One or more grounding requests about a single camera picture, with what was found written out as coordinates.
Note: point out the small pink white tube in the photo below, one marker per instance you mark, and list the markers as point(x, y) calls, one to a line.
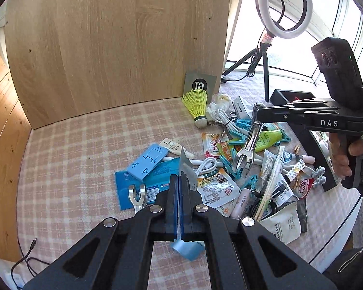
point(306, 159)

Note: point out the green tube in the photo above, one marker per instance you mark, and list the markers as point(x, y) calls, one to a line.
point(269, 138)

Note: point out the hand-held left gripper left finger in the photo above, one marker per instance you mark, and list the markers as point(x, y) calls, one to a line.
point(173, 208)

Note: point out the pink checked tablecloth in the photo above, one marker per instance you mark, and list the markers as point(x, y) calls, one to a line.
point(78, 163)

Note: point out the pine wood panel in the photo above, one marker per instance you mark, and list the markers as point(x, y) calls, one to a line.
point(3, 133)

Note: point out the orange striped sachet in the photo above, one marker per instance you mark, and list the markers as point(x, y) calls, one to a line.
point(227, 154)

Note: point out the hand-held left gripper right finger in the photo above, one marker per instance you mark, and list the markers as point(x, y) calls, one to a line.
point(186, 210)

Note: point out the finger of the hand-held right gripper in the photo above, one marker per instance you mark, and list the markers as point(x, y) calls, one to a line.
point(311, 103)
point(278, 114)

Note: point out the silver wrench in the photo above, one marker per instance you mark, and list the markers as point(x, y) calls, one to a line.
point(248, 143)
point(137, 198)

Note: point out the white printed pouch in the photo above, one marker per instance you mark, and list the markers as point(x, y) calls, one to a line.
point(282, 225)

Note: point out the red coffee sachet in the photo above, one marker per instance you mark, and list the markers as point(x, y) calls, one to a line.
point(304, 185)

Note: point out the grey massage roller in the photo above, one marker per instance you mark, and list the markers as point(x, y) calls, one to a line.
point(319, 173)

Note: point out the wrapped chopsticks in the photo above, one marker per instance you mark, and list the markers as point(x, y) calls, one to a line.
point(273, 178)

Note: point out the blue phone stand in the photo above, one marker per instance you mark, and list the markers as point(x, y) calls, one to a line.
point(146, 163)

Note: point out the black tripod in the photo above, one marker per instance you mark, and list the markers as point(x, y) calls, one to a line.
point(265, 66)

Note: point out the light blue plastic sachet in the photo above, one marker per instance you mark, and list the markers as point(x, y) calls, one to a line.
point(188, 250)

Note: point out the black rectangular tray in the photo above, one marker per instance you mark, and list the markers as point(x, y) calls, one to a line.
point(313, 146)

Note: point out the small white box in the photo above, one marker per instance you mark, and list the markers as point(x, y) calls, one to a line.
point(241, 105)

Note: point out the yellow shuttlecock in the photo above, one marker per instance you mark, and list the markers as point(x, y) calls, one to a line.
point(196, 102)

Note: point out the light wooden board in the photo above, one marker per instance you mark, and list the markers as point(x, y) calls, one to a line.
point(109, 42)

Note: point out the white crumpled wrapper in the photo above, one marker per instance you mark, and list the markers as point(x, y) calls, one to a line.
point(223, 98)

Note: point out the person's right hand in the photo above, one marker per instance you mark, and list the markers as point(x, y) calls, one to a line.
point(340, 157)

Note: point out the person's black jacket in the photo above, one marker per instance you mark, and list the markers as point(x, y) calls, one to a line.
point(351, 267)

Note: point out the small clear bottle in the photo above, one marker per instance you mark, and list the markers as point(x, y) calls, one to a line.
point(288, 157)

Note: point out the blue flat packet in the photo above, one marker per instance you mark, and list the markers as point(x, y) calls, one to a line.
point(139, 190)

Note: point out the white labelled packet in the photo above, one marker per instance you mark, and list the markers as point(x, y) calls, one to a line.
point(283, 191)

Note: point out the pale pink tube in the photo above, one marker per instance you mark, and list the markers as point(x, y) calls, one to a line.
point(242, 202)

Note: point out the patterned small tube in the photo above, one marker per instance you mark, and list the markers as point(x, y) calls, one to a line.
point(296, 169)

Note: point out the white silver sachet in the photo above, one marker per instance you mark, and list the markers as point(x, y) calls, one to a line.
point(214, 188)

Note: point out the orange coffee sachet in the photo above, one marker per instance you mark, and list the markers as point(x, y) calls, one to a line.
point(211, 145)

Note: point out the blue clothes peg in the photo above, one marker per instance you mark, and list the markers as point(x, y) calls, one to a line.
point(236, 142)
point(233, 170)
point(286, 137)
point(250, 183)
point(241, 126)

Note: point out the grey packet with black logo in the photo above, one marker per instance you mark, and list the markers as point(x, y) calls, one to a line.
point(201, 81)

